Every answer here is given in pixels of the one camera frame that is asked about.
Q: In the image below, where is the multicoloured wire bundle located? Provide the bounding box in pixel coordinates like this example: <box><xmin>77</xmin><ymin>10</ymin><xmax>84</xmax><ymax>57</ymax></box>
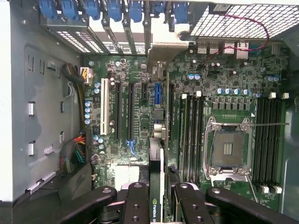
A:
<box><xmin>59</xmin><ymin>131</ymin><xmax>87</xmax><ymax>175</ymax></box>

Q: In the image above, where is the silver chipset heatsink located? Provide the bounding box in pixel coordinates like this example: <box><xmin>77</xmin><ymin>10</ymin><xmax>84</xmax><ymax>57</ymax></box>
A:
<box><xmin>114</xmin><ymin>164</ymin><xmax>141</xmax><ymax>185</ymax></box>

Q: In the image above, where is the short black expansion slot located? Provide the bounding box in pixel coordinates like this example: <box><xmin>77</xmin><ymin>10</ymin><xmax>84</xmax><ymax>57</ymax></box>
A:
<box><xmin>141</xmin><ymin>82</ymin><xmax>149</xmax><ymax>100</ymax></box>

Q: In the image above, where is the socket locking lever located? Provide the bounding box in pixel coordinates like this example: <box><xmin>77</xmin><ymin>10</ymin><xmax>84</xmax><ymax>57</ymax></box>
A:
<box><xmin>244</xmin><ymin>122</ymin><xmax>291</xmax><ymax>128</ymax></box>

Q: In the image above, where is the open black PC case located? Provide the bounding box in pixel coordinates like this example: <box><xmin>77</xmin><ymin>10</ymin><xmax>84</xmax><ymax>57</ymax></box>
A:
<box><xmin>0</xmin><ymin>0</ymin><xmax>299</xmax><ymax>224</ymax></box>

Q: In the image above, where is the sleeved yellow power cable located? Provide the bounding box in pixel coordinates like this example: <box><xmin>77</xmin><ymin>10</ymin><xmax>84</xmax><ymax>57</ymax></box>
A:
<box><xmin>61</xmin><ymin>63</ymin><xmax>93</xmax><ymax>132</ymax></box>

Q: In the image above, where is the green motherboard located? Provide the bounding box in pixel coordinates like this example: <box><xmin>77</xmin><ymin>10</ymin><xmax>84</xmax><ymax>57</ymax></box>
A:
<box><xmin>83</xmin><ymin>43</ymin><xmax>290</xmax><ymax>210</ymax></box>

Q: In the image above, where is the white expansion slot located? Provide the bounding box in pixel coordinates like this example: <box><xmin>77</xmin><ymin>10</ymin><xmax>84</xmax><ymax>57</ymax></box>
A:
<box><xmin>100</xmin><ymin>77</ymin><xmax>109</xmax><ymax>136</ymax></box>

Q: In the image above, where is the thin red black fan wire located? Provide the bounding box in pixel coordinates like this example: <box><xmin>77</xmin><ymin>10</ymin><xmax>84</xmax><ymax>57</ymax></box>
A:
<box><xmin>201</xmin><ymin>13</ymin><xmax>271</xmax><ymax>69</ymax></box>

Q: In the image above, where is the blue expansion slot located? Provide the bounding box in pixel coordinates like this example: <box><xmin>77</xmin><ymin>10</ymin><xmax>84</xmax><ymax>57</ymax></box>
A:
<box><xmin>154</xmin><ymin>82</ymin><xmax>163</xmax><ymax>107</ymax></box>

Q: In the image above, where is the CPU socket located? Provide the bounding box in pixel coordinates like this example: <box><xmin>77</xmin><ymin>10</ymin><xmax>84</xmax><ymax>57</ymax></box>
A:
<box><xmin>204</xmin><ymin>116</ymin><xmax>255</xmax><ymax>181</ymax></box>

